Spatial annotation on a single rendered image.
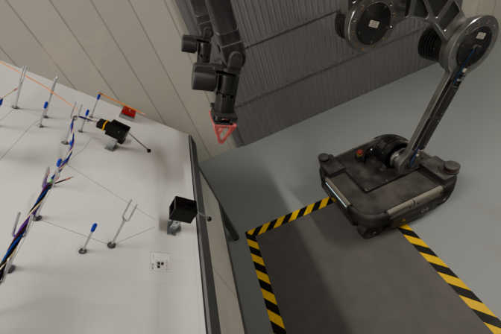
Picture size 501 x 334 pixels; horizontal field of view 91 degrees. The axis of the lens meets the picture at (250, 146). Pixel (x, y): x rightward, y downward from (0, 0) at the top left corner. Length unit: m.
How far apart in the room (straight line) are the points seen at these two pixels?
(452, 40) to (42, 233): 1.48
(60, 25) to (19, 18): 0.22
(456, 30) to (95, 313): 1.47
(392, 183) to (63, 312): 1.49
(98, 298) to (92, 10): 1.85
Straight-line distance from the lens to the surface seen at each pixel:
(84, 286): 0.62
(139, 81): 2.21
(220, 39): 0.66
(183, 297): 0.67
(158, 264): 0.68
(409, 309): 1.55
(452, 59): 1.40
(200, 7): 1.15
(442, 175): 1.65
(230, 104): 0.71
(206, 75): 0.68
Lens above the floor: 1.45
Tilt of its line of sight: 36 degrees down
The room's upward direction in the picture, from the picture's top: 21 degrees counter-clockwise
